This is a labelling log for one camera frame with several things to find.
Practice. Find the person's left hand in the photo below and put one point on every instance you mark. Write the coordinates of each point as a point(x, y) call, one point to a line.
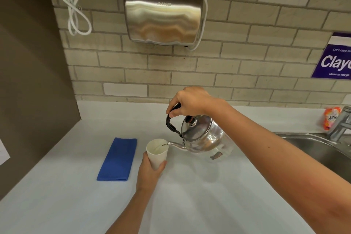
point(147, 174)

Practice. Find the person's right hand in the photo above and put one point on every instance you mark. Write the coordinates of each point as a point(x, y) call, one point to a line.
point(192, 102)

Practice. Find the person's right fingers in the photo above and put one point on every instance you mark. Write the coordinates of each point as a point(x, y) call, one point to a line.
point(175, 105)

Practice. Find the person's left thumb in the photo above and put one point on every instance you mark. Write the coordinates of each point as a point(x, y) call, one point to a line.
point(146, 158)

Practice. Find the white paper cup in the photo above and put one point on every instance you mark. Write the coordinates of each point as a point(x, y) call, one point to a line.
point(156, 153)

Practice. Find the stainless steel kettle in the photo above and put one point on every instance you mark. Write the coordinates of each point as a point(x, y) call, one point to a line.
point(201, 137)

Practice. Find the person's left forearm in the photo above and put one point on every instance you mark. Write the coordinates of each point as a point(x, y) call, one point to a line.
point(131, 210)

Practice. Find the person's right forearm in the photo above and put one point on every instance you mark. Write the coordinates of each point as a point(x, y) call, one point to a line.
point(282, 165)

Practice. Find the folded blue cloth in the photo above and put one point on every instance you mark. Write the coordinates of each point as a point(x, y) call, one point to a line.
point(117, 159)

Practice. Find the stainless steel hand dryer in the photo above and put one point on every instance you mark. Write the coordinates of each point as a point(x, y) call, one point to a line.
point(164, 15)

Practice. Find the white paper sheet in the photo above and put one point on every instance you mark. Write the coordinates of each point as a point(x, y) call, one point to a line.
point(3, 151)

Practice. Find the stainless steel sink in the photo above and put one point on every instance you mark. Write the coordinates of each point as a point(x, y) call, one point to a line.
point(315, 150)

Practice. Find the orange dish soap bottle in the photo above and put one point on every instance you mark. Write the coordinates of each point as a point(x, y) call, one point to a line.
point(330, 118)

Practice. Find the chrome sink faucet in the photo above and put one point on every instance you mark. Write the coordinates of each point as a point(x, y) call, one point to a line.
point(339, 128)

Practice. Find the purple wall sign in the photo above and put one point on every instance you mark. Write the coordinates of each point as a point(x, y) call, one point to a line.
point(334, 57)

